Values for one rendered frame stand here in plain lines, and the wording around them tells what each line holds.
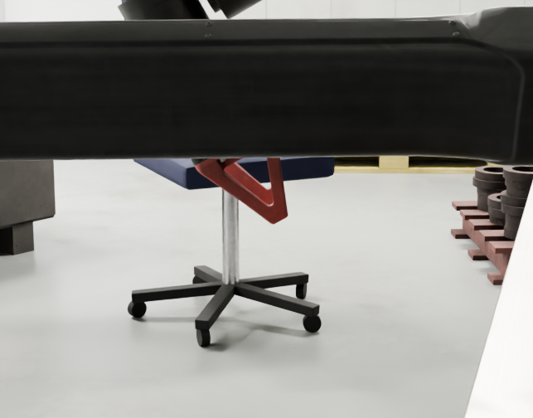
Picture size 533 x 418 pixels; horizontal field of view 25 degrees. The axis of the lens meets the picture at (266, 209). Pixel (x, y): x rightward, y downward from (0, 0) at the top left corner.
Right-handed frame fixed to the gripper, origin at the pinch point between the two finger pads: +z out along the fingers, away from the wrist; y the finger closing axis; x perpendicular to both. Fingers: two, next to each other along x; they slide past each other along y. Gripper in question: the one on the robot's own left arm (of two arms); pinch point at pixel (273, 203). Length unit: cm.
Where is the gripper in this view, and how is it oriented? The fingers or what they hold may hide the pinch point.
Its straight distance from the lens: 96.3
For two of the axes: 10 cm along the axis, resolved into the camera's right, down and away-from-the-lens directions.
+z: 4.9, 8.5, 2.0
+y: -0.2, -2.2, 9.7
